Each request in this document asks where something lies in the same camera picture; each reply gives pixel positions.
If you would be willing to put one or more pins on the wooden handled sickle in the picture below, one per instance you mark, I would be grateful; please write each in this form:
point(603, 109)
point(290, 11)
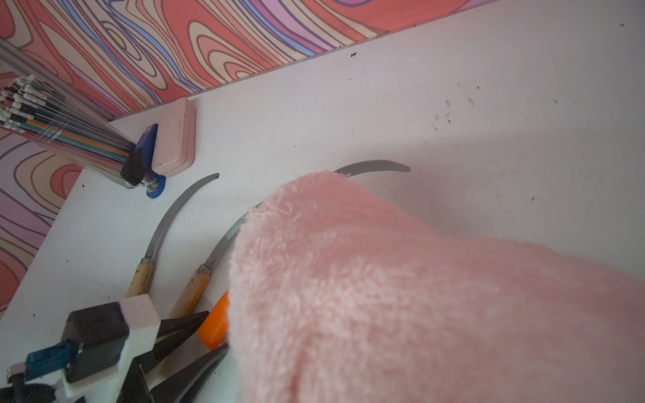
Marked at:
point(144, 273)
point(195, 287)

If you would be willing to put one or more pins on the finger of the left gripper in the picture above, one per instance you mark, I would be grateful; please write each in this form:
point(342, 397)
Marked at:
point(185, 385)

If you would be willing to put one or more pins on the pencil cup on table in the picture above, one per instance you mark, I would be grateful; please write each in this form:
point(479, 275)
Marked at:
point(59, 121)

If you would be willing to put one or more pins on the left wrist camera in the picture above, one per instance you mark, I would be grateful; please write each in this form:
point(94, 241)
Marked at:
point(92, 359)

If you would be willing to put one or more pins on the pink eraser block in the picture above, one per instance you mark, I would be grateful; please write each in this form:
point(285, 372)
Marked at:
point(175, 146)

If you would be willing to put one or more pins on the pink terry rag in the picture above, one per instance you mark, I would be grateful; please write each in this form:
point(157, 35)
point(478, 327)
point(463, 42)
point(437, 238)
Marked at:
point(337, 296)

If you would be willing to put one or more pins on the orange handled sickle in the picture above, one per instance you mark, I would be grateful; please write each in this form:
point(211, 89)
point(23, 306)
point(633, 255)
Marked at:
point(213, 330)

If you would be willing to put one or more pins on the blue black stapler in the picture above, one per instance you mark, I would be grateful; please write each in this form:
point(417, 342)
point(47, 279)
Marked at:
point(137, 169)

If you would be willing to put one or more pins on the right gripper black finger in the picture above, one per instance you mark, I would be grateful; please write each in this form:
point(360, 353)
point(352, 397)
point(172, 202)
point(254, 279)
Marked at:
point(172, 334)

